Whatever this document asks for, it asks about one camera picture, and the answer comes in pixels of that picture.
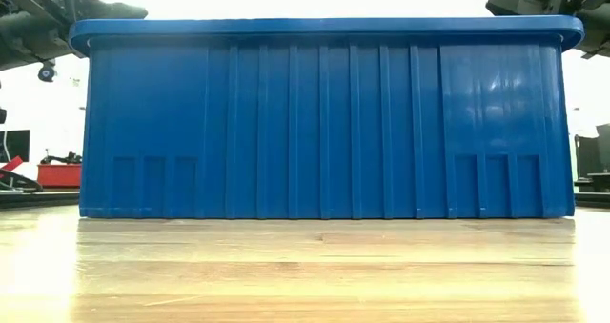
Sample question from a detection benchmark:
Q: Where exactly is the blue plastic bin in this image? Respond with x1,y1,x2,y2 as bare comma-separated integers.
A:
69,15,585,219

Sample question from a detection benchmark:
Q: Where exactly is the red bar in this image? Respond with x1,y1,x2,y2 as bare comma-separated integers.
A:
0,155,24,179

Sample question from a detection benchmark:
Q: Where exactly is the black curved bar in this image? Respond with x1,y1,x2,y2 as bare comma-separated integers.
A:
0,168,44,194

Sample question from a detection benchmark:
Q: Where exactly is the small round black device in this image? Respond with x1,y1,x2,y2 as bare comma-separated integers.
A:
37,61,57,83

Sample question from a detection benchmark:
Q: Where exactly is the black background monitor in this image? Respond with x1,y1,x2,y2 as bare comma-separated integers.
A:
0,129,31,164

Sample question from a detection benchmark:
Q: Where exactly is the small black background equipment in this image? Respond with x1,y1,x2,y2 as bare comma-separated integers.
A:
40,151,83,166

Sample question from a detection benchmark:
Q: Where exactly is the dark grey background equipment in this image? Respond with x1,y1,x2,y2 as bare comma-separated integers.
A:
574,122,610,193

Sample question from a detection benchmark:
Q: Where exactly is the red box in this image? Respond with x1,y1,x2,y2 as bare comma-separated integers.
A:
36,163,83,190

